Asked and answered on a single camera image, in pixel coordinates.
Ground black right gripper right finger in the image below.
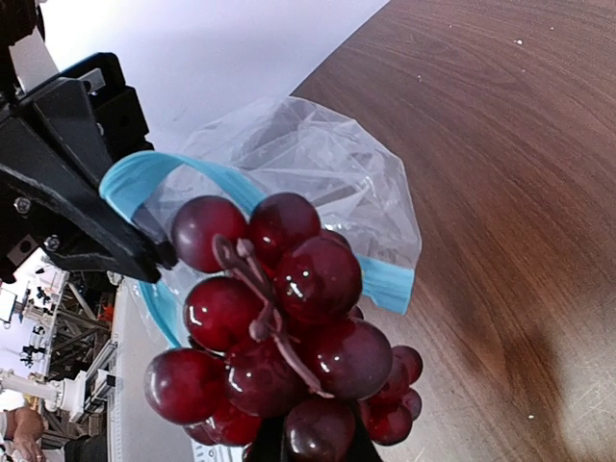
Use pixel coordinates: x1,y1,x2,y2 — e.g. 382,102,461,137
350,401,382,462

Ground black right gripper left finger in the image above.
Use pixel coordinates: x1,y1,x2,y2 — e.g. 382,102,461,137
247,417,289,462

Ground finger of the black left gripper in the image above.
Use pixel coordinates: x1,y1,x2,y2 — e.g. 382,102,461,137
1,161,161,283
33,77,177,269

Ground dark red grape bunch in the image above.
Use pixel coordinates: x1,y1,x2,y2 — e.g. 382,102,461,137
144,192,423,461

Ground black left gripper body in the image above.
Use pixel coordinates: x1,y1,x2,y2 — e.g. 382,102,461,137
1,1,154,283

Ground person in background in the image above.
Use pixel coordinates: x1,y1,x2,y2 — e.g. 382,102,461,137
1,407,46,462

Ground clear zip top bag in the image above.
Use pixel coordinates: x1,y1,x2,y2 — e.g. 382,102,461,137
98,94,424,350

